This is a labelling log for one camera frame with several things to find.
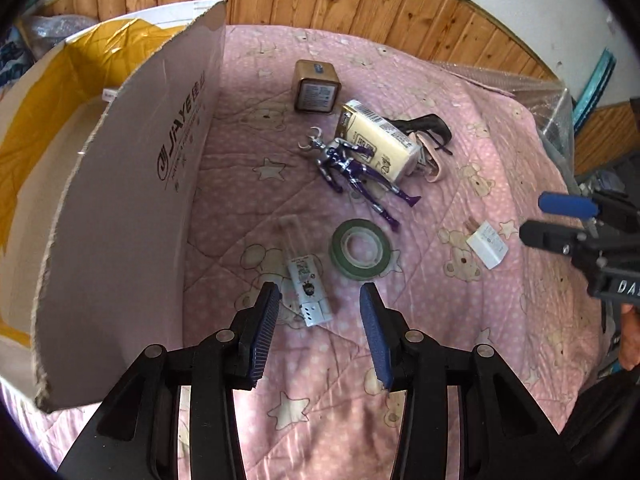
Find white usb charger plug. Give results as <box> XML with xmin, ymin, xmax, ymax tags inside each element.
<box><xmin>464</xmin><ymin>217</ymin><xmax>508</xmax><ymax>270</ymax></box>

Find pink stapler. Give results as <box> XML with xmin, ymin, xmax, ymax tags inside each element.
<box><xmin>409</xmin><ymin>132</ymin><xmax>445</xmax><ymax>183</ymax></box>

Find black glasses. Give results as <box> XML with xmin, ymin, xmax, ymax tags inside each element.
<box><xmin>387</xmin><ymin>114</ymin><xmax>452</xmax><ymax>155</ymax></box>

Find cream tissue pack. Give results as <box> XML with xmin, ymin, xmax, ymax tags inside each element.
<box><xmin>335</xmin><ymin>100</ymin><xmax>421</xmax><ymax>183</ymax></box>

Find white clear packaged item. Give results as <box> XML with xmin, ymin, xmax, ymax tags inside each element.
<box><xmin>278</xmin><ymin>214</ymin><xmax>334</xmax><ymax>328</ymax></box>

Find green tape roll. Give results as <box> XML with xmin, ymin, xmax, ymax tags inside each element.
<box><xmin>330</xmin><ymin>219</ymin><xmax>392</xmax><ymax>281</ymax></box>

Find purple silver action figure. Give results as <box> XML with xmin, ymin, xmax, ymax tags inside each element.
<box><xmin>297</xmin><ymin>127</ymin><xmax>421</xmax><ymax>232</ymax></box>

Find gold square tin box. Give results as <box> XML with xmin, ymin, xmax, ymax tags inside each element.
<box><xmin>292</xmin><ymin>60</ymin><xmax>342</xmax><ymax>114</ymax></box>

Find person's right hand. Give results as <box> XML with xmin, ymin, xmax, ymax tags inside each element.
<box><xmin>618</xmin><ymin>304</ymin><xmax>640</xmax><ymax>370</ymax></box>

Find teal framed board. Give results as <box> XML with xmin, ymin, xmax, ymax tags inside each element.
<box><xmin>572</xmin><ymin>49</ymin><xmax>616</xmax><ymax>136</ymax></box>

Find pink bear quilt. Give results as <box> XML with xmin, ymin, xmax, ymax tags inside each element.
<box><xmin>183</xmin><ymin>25</ymin><xmax>600</xmax><ymax>479</ymax></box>

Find white cardboard box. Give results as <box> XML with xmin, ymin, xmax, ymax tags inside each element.
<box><xmin>1</xmin><ymin>0</ymin><xmax>226</xmax><ymax>413</ymax></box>

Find robot shield toy box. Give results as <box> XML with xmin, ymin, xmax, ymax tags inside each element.
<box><xmin>0</xmin><ymin>25</ymin><xmax>35</xmax><ymax>88</ymax></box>

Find clear plastic bag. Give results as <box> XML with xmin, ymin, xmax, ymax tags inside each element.
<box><xmin>22</xmin><ymin>14</ymin><xmax>99</xmax><ymax>60</ymax></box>

